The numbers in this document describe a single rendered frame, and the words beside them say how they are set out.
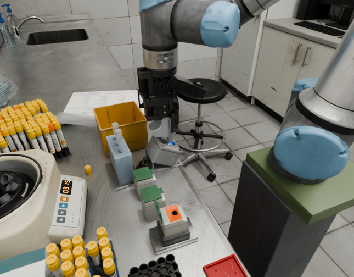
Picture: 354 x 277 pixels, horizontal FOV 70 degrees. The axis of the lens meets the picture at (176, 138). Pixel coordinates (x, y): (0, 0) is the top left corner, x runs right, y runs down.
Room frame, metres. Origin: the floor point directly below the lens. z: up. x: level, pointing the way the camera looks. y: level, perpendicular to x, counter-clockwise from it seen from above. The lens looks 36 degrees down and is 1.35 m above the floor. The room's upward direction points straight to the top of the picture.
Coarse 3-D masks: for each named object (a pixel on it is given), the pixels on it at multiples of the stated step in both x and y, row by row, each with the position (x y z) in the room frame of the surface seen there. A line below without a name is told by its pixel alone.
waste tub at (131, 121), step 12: (96, 108) 0.69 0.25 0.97; (108, 108) 0.70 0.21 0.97; (120, 108) 0.71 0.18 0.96; (132, 108) 0.73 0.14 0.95; (96, 120) 0.66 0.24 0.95; (108, 120) 0.70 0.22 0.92; (120, 120) 0.71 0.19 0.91; (132, 120) 0.73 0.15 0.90; (144, 120) 0.61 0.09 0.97; (108, 132) 0.57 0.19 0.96; (132, 132) 0.60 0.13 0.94; (144, 132) 0.61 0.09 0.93; (132, 144) 0.60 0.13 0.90; (144, 144) 0.61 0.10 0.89; (108, 156) 0.57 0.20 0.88
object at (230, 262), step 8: (232, 256) 0.26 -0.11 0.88; (208, 264) 0.25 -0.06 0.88; (216, 264) 0.25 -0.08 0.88; (224, 264) 0.25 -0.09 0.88; (232, 264) 0.25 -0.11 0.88; (240, 264) 0.25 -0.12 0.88; (208, 272) 0.23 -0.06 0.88; (216, 272) 0.24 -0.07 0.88; (224, 272) 0.24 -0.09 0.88; (232, 272) 0.24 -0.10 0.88; (240, 272) 0.24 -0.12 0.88
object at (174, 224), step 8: (160, 208) 0.32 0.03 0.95; (168, 208) 0.32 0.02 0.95; (176, 208) 0.32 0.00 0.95; (168, 216) 0.31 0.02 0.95; (176, 216) 0.31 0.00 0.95; (184, 216) 0.31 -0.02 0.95; (160, 224) 0.31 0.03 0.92; (168, 224) 0.29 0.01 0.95; (176, 224) 0.29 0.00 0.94; (184, 224) 0.30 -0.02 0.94; (168, 232) 0.29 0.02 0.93; (176, 232) 0.29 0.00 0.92
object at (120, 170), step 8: (112, 136) 0.54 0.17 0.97; (112, 144) 0.50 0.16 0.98; (112, 152) 0.47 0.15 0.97; (128, 152) 0.47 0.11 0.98; (112, 160) 0.50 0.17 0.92; (120, 160) 0.45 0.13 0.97; (128, 160) 0.46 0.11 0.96; (112, 168) 0.51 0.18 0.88; (120, 168) 0.45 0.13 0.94; (128, 168) 0.46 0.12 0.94; (112, 176) 0.48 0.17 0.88; (120, 176) 0.45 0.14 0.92; (128, 176) 0.46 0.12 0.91; (120, 184) 0.45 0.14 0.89; (128, 184) 0.45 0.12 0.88
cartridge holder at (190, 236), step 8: (152, 232) 0.31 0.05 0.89; (160, 232) 0.30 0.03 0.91; (184, 232) 0.30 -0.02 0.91; (192, 232) 0.31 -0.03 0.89; (152, 240) 0.29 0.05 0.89; (160, 240) 0.29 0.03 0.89; (168, 240) 0.28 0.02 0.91; (176, 240) 0.29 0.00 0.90; (184, 240) 0.29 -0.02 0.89; (192, 240) 0.30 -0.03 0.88; (160, 248) 0.28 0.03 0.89; (168, 248) 0.28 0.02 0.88
